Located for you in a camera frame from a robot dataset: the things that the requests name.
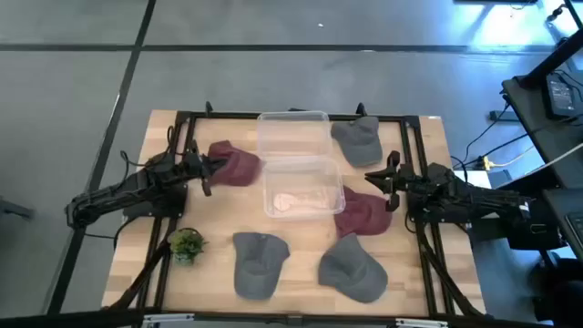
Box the grey furniture leg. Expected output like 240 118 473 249
0 195 36 220

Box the silver metal bracket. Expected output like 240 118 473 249
394 317 450 328
142 313 196 328

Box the black keyboard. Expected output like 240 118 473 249
564 211 583 259

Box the small green potted plant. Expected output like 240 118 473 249
167 227 209 267

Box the black side desk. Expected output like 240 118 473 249
500 75 583 190

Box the black floor cable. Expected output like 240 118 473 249
476 128 550 159
463 100 511 160

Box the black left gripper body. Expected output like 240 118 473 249
181 140 215 198

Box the black desk with keyboard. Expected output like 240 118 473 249
541 186 583 261

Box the grey baseball cap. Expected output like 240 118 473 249
231 231 292 302
330 116 384 169
317 231 390 305

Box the black office chair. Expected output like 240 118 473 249
530 254 583 323

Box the white cable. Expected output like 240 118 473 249
544 143 583 167

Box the maroon baseball cap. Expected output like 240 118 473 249
334 185 394 239
208 139 265 188

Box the black power adapter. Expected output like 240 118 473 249
545 71 582 120

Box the black diagonal beam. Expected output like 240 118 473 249
518 38 583 90

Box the black power strip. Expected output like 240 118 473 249
489 110 520 123

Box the black horizontal rig beam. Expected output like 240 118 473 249
0 308 583 328

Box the clear plastic bin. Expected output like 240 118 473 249
256 110 332 160
261 155 347 220

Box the black aluminium table frame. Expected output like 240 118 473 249
102 100 486 320

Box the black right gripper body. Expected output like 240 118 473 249
384 149 418 213

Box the black box under desk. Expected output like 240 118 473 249
468 213 568 251

